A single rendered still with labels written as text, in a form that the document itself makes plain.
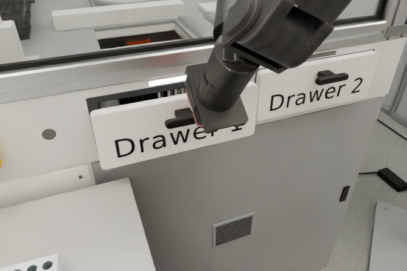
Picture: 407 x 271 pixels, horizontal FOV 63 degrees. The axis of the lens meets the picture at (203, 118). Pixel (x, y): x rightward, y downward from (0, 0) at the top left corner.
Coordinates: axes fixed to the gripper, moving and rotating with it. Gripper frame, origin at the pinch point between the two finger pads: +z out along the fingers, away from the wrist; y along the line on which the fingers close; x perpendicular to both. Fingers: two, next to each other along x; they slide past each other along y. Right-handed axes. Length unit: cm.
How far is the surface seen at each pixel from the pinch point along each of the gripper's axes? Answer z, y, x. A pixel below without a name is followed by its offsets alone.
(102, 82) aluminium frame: 0.1, 9.7, 14.4
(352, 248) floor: 82, -40, -71
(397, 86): 110, 33, -168
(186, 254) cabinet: 42.9, -20.4, 1.8
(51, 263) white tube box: 2.6, -14.8, 26.1
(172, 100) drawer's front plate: -0.7, 4.0, 4.2
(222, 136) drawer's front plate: 7.0, -1.8, -4.8
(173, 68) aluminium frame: -0.3, 10.0, 2.4
